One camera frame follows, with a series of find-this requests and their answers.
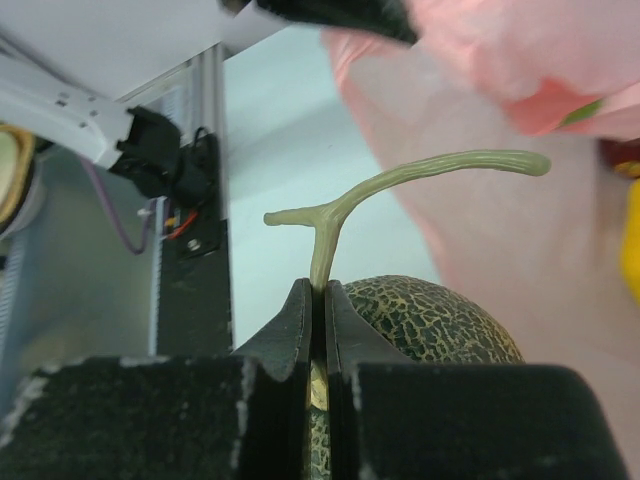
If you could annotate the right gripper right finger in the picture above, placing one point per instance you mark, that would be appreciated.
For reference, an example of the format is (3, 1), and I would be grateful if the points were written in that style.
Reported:
(395, 418)

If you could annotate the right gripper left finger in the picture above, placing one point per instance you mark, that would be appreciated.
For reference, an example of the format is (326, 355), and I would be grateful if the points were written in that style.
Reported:
(239, 416)

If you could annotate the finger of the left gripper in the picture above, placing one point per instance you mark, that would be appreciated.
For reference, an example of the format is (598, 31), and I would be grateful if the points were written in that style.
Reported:
(386, 18)

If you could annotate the green netted fake melon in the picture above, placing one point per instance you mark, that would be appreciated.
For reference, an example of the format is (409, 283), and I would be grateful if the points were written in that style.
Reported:
(423, 321)

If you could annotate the yellow fake mango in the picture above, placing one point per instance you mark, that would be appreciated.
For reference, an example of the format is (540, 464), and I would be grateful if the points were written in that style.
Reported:
(629, 252)

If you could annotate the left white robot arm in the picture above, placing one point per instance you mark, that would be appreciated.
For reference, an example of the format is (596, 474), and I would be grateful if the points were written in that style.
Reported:
(144, 146)

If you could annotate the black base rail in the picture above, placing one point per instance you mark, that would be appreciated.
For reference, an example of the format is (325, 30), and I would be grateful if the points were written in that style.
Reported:
(194, 288)

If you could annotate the aluminium frame rail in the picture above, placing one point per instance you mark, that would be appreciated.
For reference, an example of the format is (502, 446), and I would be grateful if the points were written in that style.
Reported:
(191, 94)

